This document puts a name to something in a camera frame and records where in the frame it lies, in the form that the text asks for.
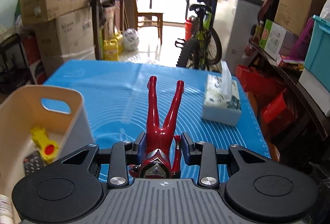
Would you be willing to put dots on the green black bicycle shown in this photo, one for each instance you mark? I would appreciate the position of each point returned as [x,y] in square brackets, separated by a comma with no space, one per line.
[203,48]

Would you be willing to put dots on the white chest freezer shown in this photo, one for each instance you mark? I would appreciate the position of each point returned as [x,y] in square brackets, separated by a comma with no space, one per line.
[233,22]

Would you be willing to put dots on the white floral tissue box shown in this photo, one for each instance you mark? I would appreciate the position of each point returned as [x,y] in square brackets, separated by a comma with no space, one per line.
[221,99]

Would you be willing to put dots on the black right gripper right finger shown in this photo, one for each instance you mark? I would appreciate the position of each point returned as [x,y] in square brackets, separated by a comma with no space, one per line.
[208,158]

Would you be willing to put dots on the black remote control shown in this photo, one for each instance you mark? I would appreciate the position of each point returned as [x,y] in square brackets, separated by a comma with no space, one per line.
[33,163]

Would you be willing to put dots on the yellow toy gun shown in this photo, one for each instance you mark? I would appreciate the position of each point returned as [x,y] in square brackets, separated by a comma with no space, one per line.
[47,148]

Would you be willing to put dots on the black metal shelf rack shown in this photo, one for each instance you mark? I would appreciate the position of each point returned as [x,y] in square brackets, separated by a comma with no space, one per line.
[15,71]

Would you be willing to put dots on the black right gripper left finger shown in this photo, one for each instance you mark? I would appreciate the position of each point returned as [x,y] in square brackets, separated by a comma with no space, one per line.
[91,165]

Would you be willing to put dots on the green white product box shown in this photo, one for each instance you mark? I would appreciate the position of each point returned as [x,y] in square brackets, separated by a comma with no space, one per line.
[272,38]

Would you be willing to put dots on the wooden chair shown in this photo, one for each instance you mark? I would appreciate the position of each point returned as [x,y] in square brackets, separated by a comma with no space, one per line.
[148,18]

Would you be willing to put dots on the yellow oil jug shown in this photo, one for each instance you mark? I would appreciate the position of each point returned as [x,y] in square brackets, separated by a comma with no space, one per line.
[110,50]

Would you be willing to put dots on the large stacked cardboard box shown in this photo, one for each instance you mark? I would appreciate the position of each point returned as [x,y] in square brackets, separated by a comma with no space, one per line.
[68,37]

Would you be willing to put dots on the white pill bottle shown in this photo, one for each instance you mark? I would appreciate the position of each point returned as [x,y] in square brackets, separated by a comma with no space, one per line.
[6,214]

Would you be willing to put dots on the beige plastic storage bin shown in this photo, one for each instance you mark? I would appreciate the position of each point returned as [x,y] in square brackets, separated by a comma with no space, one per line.
[40,197]

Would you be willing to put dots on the white plastic bag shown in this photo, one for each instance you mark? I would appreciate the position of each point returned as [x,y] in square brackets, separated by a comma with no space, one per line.
[130,39]

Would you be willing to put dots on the red gift bag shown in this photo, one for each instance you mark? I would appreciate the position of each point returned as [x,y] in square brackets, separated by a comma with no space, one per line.
[263,86]

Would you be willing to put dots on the red plastic bucket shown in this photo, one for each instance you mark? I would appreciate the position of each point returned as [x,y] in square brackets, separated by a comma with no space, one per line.
[188,29]

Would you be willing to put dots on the blue silicone table mat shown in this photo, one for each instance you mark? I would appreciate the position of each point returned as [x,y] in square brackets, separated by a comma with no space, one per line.
[116,102]

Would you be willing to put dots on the teal plastic crate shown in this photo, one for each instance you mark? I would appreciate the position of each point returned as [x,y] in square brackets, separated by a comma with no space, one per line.
[318,56]

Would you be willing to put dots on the red hero action figure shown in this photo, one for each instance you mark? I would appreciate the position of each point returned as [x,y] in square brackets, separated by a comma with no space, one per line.
[162,158]

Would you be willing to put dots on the tall right cardboard box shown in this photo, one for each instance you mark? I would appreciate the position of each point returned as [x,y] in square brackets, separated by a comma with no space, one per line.
[293,14]

